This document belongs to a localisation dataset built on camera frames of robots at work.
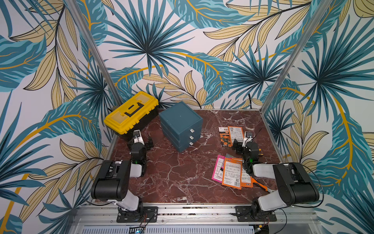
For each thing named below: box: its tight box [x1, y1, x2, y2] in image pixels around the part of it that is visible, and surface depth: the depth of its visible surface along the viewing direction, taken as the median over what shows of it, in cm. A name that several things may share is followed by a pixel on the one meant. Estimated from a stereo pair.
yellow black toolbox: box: [103, 91, 160, 136], surface depth 97 cm
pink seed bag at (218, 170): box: [211, 154, 225, 184], surface depth 90 cm
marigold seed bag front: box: [218, 126, 232, 148], surface depth 105 cm
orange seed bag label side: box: [241, 166, 254, 188], surface depth 85 cm
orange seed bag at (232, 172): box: [221, 156, 244, 191], surface depth 87 cm
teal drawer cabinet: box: [158, 100, 204, 153], surface depth 87 cm
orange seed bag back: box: [227, 125, 244, 146], surface depth 109 cm
